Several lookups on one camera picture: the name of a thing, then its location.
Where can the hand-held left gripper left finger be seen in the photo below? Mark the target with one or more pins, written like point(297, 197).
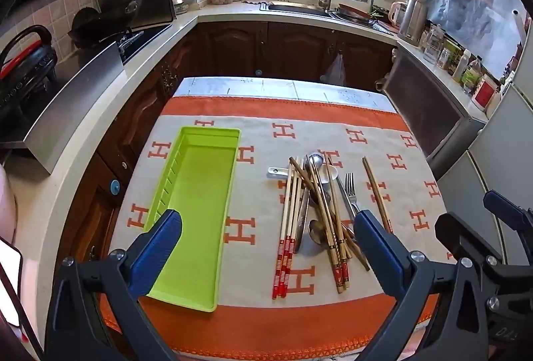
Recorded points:
point(160, 252)

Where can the steel kitchen sink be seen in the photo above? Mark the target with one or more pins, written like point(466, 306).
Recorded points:
point(291, 8)

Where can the stainless steel guard plate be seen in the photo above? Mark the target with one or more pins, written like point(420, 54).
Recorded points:
point(75, 103)

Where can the glass pitcher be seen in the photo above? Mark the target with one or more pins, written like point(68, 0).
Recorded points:
point(433, 44)

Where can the black red pressure cooker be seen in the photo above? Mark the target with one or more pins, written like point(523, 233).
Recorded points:
point(25, 73)

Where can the grey refrigerator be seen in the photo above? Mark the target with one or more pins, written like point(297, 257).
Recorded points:
point(491, 153)

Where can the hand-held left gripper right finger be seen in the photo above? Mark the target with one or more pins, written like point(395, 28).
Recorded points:
point(381, 252)

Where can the red label white tub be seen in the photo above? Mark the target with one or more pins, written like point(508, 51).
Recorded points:
point(485, 92)

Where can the red pan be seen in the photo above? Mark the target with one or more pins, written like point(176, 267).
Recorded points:
point(354, 11)

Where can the metal fork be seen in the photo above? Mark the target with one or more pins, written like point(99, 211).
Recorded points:
point(350, 188)

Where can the black wok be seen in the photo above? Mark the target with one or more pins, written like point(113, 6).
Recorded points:
point(95, 24)

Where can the white plastic bottle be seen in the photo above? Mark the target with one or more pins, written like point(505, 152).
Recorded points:
point(460, 67)

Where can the pile of wooden chopsticks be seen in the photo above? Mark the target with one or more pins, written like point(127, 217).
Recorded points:
point(287, 227)

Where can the small metal pot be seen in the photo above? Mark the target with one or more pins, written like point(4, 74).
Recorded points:
point(179, 1)

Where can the gas stove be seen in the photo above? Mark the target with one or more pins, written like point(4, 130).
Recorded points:
point(141, 40)

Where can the green plastic utensil tray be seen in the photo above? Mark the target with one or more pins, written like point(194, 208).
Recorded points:
point(200, 211)

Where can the stainless steel kettle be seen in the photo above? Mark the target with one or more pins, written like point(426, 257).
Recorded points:
point(412, 19)

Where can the pink white electric kettle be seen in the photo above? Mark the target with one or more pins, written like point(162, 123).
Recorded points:
point(396, 13)

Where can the white ceramic spoon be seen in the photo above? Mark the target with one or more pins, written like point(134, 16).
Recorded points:
point(278, 172)

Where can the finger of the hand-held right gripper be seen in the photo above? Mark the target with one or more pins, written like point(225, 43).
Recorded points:
point(504, 211)
point(462, 236)

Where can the green label oil bottle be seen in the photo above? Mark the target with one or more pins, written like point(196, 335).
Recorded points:
point(471, 78)

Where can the hanging plastic bag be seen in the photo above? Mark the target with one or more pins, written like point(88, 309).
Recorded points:
point(334, 71)

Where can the dark brown chopstick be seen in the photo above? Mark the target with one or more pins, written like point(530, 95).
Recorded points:
point(377, 194)

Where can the orange patterned blanket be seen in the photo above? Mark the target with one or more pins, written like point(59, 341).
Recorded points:
point(258, 136)

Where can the blue round cabinet sticker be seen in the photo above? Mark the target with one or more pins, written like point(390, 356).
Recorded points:
point(115, 187)

